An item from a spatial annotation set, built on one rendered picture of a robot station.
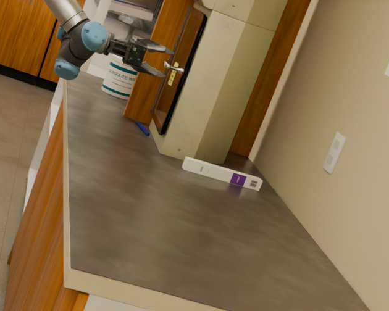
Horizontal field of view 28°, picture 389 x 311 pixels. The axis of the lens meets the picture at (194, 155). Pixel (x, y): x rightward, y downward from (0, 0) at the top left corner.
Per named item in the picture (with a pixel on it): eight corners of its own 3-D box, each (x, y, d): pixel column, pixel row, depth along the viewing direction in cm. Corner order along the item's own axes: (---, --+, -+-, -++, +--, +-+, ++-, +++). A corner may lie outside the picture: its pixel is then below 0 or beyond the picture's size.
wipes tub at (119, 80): (130, 95, 319) (142, 62, 315) (133, 102, 306) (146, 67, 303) (100, 86, 315) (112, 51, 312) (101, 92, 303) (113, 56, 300)
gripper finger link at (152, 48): (176, 57, 240) (146, 55, 238) (173, 53, 246) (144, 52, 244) (176, 47, 239) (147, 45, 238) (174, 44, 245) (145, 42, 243)
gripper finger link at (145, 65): (162, 86, 242) (138, 69, 239) (160, 82, 248) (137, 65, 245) (168, 78, 242) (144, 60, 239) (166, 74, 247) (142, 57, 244)
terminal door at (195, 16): (152, 115, 271) (192, 5, 262) (161, 136, 242) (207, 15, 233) (150, 114, 271) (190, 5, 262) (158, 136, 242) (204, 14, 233)
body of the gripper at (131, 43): (141, 70, 238) (104, 57, 235) (138, 65, 246) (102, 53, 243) (149, 47, 236) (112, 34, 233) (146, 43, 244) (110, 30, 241)
